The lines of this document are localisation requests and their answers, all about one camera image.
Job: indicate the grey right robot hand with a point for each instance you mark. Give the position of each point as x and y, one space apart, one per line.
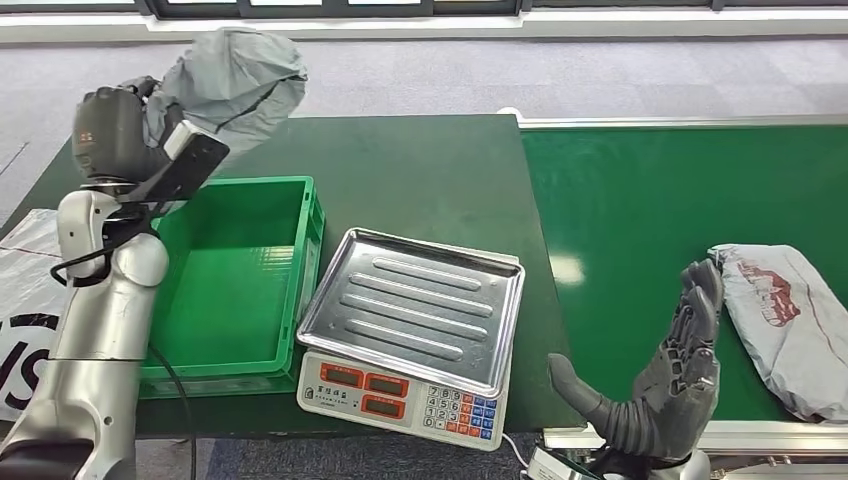
669 397

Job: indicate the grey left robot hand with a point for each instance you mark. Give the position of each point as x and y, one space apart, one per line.
112 139

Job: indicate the grey courier package red print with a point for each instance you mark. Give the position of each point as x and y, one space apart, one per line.
232 73
788 331

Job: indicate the green conveyor belt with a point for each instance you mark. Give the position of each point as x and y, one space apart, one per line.
629 218

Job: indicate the large white courier bag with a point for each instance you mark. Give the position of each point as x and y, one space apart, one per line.
26 285

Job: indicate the green plastic crate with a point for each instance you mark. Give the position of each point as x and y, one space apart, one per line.
232 265

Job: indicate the steel scale tray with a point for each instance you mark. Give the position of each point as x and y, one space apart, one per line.
417 305

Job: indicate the white electronic scale body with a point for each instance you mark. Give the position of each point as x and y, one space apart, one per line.
391 407

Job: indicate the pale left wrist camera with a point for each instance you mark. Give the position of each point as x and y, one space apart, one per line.
180 139

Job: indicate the black left camera bracket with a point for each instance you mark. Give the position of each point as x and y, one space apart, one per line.
195 169

